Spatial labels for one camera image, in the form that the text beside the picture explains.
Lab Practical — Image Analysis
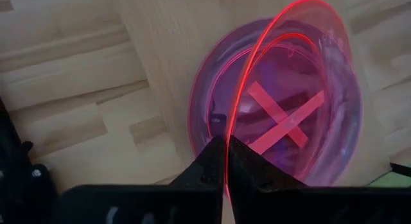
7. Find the transparent pink plastic plate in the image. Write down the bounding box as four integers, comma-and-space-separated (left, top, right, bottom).
188, 17, 363, 188
224, 0, 354, 199

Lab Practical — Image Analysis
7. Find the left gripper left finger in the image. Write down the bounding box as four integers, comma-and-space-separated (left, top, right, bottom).
51, 135, 226, 224

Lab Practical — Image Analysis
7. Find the wooden shelf with black frame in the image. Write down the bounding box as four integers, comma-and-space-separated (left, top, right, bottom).
112, 0, 411, 188

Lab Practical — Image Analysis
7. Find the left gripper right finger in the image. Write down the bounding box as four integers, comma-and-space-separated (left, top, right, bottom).
227, 135, 411, 224

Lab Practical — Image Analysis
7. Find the transparent green plastic plate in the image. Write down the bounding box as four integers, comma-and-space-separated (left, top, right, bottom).
368, 170, 411, 188

